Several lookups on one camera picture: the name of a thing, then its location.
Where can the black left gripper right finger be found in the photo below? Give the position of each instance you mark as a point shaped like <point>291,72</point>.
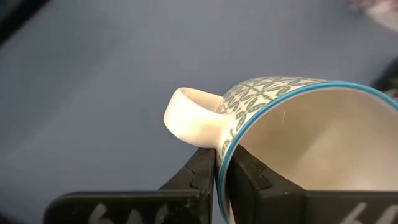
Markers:
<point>264,202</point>

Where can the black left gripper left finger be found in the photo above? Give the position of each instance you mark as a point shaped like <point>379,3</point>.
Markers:
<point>140,205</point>

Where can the grey table mat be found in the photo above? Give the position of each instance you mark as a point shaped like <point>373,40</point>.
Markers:
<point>93,93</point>

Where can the teal patterned mug blue rim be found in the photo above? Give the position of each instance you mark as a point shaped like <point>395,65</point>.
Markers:
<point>311,140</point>

